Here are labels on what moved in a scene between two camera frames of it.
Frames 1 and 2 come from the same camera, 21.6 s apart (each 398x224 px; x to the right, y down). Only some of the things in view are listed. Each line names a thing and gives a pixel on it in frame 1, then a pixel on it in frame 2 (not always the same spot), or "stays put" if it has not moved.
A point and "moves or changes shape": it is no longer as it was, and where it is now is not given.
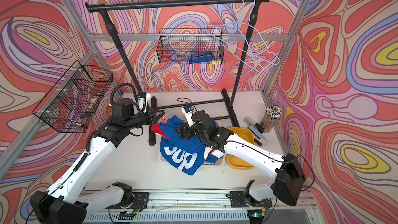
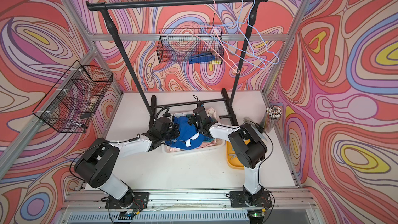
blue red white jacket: [187, 154] moves or changes shape
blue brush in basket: [201, 58] stays put
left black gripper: [150, 115] to [175, 129]
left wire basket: [71, 105] stays put
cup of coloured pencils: [272, 115] stays put
